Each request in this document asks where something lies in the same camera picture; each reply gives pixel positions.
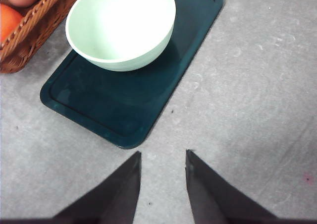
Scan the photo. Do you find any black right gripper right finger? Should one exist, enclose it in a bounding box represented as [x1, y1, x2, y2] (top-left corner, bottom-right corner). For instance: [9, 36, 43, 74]
[185, 149, 305, 224]

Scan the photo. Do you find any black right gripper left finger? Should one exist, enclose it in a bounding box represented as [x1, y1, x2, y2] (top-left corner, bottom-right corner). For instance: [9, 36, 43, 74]
[26, 151, 142, 224]

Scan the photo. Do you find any light green bowl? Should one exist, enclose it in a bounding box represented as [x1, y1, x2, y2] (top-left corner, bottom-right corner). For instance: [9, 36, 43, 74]
[65, 0, 176, 71]

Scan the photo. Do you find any brown wicker basket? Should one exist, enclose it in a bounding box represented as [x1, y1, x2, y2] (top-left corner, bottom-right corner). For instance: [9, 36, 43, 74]
[0, 0, 79, 74]

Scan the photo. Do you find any dark teal rectangular tray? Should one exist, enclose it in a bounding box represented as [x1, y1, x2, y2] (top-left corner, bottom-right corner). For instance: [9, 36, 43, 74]
[41, 0, 223, 149]

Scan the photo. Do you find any orange mandarin fruit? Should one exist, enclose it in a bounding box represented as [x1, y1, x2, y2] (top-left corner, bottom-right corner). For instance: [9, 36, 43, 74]
[0, 3, 24, 44]

